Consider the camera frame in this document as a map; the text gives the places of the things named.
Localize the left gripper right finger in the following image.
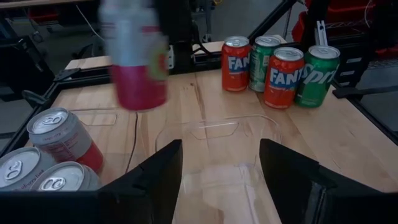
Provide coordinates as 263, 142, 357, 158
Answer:
259, 138, 338, 224

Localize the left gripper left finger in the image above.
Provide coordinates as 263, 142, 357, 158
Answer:
99, 139, 183, 224

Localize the clear plastic bin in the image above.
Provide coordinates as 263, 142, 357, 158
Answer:
0, 107, 121, 192
154, 113, 284, 224

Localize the white pink Spindrift can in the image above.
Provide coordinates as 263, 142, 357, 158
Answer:
26, 107, 104, 174
98, 0, 170, 112
30, 161, 102, 191

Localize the orange Fanta can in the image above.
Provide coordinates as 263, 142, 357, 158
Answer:
262, 46, 305, 110
221, 35, 252, 93

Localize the green Sprite can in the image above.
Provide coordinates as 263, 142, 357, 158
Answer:
294, 45, 341, 109
248, 35, 282, 93

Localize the silver can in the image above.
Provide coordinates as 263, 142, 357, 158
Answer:
0, 146, 58, 191

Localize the red plastic crate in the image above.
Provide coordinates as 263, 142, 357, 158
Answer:
292, 0, 377, 41

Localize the white metal bracket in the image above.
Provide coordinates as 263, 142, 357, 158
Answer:
315, 20, 329, 47

